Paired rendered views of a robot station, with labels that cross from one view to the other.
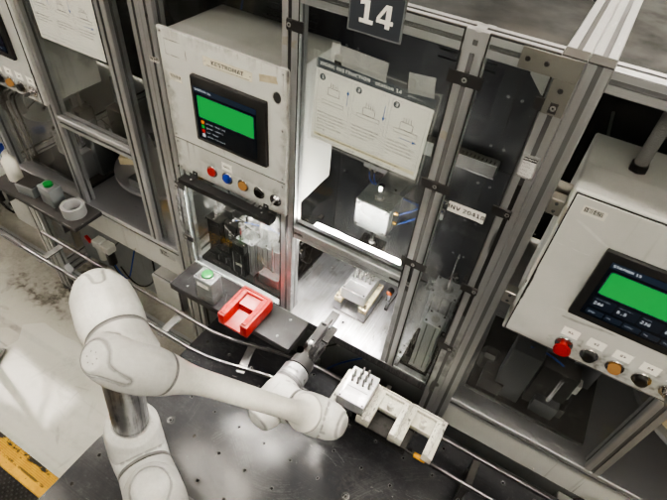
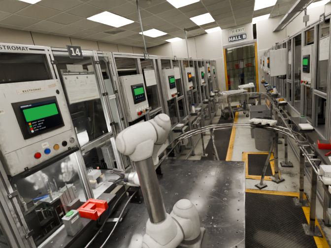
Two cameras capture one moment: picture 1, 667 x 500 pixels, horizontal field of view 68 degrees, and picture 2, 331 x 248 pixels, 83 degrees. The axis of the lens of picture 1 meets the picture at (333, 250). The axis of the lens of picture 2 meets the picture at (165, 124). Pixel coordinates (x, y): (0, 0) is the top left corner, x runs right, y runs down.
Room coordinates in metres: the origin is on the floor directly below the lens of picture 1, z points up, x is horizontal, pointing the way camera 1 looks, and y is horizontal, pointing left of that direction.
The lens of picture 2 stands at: (0.51, 1.44, 1.73)
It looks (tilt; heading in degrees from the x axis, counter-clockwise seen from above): 14 degrees down; 269
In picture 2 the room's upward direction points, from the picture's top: 10 degrees counter-clockwise
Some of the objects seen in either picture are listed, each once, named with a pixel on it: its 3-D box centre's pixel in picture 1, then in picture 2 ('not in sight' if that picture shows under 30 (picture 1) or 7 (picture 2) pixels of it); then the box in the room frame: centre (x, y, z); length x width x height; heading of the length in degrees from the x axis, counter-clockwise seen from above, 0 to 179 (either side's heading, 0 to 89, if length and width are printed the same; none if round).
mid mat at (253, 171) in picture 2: not in sight; (258, 164); (-1.04, -1.48, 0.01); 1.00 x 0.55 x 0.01; 64
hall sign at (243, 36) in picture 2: not in sight; (237, 38); (-3.32, -7.08, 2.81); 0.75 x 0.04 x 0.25; 154
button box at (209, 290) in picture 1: (210, 284); (71, 222); (1.16, 0.43, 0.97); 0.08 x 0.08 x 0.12; 64
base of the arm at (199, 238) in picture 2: not in sight; (189, 232); (0.45, 0.40, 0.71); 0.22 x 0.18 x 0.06; 64
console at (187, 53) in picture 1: (249, 110); (25, 123); (1.32, 0.29, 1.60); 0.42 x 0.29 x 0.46; 64
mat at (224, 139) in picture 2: not in sight; (226, 125); (-1.44, -4.03, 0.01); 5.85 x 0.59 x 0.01; 64
